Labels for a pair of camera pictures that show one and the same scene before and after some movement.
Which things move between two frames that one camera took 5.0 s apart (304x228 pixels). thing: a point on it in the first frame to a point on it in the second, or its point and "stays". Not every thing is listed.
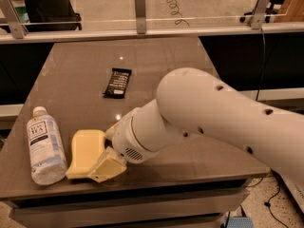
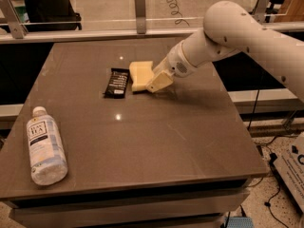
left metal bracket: (18, 28) stays
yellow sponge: (87, 146) to (141, 72)
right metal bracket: (258, 15) stays
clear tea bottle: (47, 153) stays
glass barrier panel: (92, 7) stays
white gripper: (123, 139) to (176, 64)
